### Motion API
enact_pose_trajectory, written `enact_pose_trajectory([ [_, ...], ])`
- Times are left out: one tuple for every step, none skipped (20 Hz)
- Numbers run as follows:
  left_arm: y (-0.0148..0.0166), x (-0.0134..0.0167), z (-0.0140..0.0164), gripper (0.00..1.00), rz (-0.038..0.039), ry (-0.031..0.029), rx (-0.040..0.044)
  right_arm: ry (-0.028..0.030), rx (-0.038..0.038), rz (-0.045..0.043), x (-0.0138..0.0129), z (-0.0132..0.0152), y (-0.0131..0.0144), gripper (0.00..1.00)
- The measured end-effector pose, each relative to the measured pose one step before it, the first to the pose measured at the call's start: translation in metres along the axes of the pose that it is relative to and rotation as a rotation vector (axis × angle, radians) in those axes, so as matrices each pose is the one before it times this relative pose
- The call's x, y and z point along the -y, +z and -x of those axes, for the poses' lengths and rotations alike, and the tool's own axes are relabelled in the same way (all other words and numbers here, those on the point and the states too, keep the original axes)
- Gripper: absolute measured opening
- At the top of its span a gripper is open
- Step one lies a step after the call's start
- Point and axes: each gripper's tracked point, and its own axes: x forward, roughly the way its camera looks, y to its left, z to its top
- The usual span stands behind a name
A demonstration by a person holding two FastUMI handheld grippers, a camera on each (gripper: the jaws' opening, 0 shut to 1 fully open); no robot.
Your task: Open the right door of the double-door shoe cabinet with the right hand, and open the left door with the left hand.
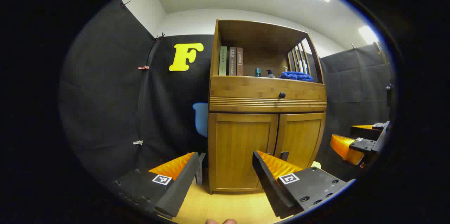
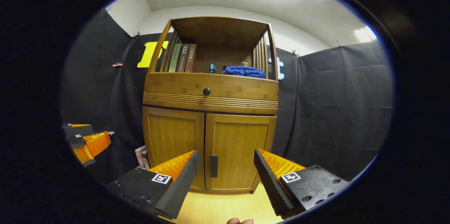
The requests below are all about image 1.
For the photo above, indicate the black backdrop cloth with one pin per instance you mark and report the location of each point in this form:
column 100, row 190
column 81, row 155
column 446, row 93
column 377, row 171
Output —
column 105, row 94

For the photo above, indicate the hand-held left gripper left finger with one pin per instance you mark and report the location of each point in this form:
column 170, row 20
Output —
column 182, row 185

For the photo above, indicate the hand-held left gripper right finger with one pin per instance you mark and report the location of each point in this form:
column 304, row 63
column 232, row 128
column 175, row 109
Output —
column 269, row 185

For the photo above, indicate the dark grey flat board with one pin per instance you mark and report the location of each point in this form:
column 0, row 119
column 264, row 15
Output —
column 200, row 169

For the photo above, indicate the blue towel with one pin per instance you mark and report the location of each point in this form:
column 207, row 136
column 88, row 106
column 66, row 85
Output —
column 297, row 76

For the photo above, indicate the wooden cabinet drawer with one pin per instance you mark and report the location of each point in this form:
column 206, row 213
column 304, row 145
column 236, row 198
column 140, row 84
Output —
column 246, row 88

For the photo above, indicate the green book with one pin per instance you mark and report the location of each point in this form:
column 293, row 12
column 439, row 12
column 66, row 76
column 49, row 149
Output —
column 223, row 62

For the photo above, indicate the teal bottle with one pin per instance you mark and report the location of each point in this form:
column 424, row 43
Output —
column 258, row 72

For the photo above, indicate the dark pump bottle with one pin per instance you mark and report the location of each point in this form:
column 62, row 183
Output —
column 270, row 74

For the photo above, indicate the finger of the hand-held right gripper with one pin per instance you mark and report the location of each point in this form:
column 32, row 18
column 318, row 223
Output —
column 365, row 133
column 364, row 145

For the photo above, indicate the pale yellow round object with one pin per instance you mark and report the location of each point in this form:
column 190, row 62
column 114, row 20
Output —
column 316, row 164

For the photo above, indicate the wooden shoe cabinet door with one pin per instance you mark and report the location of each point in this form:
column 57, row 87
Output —
column 239, row 146
column 302, row 136

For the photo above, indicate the red clip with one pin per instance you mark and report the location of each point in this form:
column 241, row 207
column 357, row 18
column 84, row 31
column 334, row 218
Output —
column 143, row 67

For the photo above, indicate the wooden double-door shoe cabinet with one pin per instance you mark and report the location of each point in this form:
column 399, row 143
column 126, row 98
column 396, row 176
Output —
column 212, row 139

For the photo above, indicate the reddish brown book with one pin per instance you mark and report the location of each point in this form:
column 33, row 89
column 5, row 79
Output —
column 239, row 62

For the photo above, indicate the dark brown book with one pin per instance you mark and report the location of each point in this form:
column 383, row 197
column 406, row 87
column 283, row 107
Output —
column 232, row 62

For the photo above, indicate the white clip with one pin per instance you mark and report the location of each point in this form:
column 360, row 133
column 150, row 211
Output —
column 138, row 142

